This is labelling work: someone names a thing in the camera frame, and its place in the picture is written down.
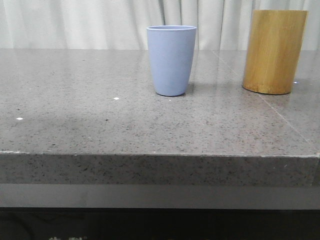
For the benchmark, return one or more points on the blue plastic cup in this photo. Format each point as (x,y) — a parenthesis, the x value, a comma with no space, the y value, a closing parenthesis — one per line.
(171,52)

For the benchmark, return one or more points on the bamboo cylindrical cup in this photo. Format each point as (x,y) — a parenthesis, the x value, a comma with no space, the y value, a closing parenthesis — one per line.
(274,47)

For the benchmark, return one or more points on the grey-white curtain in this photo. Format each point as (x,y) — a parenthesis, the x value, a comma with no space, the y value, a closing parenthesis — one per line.
(122,24)

